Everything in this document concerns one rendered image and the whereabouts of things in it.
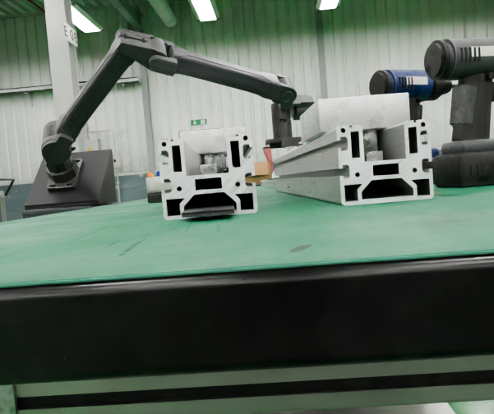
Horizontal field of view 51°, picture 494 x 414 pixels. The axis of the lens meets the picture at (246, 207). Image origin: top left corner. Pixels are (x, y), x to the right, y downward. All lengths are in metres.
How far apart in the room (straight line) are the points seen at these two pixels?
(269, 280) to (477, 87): 0.67
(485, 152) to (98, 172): 1.12
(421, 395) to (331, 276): 0.14
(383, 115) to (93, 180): 1.09
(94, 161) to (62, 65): 6.29
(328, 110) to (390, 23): 12.47
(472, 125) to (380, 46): 12.10
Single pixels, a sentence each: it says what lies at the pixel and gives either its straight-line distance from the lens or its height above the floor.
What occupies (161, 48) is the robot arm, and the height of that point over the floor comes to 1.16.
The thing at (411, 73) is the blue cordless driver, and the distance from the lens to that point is 1.03.
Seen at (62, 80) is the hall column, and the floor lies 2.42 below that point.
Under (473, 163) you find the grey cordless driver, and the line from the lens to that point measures 0.81.
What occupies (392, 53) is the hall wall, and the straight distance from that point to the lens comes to 12.93.
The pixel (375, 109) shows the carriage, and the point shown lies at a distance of 0.65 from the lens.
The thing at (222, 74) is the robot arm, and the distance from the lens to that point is 1.42.
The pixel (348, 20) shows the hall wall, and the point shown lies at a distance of 12.95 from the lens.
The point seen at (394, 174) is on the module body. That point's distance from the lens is 0.58.
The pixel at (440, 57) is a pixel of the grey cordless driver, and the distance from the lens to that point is 0.82.
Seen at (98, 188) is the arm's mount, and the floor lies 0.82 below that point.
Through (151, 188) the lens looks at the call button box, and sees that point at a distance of 1.20.
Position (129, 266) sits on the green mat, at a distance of 0.25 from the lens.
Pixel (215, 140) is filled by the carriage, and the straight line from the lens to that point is 0.87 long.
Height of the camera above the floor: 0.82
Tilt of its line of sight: 3 degrees down
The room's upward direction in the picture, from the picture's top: 5 degrees counter-clockwise
